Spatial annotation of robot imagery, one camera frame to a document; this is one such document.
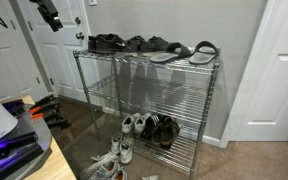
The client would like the long black mounting bar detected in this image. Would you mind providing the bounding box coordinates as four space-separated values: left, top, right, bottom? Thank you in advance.
0 131 45 180

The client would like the silver wire shoe rack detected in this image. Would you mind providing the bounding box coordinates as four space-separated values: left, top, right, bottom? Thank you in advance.
72 46 222 180

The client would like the grey orange running shoe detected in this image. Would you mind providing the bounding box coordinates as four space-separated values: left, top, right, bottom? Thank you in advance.
97 163 129 180
79 151 120 180

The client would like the small white sneaker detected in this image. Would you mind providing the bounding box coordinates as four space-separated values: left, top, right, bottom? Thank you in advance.
110 132 125 155
119 136 136 166

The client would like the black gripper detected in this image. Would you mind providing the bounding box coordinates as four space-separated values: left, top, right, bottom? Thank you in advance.
29 0 64 33

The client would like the grey Puma sneaker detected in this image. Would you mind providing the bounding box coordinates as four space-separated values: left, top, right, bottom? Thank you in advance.
141 35 170 53
123 35 151 54

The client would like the white panel door with knob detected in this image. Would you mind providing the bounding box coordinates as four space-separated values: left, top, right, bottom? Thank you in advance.
17 0 100 105

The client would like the white crumpled shoe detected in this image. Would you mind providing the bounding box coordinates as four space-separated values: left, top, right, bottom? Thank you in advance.
141 174 160 180

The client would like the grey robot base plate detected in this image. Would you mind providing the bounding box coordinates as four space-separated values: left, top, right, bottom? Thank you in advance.
0 102 54 180

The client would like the black grey slide sandal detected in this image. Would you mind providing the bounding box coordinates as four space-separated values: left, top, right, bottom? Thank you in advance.
149 42 193 65
188 40 220 66

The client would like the black Nike sneaker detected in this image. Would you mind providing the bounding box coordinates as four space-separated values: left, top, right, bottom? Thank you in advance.
94 33 127 55
87 34 98 54

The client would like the black orange bar clamp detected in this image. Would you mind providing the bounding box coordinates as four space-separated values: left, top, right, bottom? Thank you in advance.
30 107 73 131
28 93 57 114

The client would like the brown sandal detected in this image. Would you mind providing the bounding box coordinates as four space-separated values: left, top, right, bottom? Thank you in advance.
150 116 172 148
160 119 181 150

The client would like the white panel closet door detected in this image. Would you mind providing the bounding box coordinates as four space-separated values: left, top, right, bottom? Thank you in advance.
0 0 50 102

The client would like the black striped slide sandal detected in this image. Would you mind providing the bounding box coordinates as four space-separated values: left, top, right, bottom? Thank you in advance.
139 113 164 141

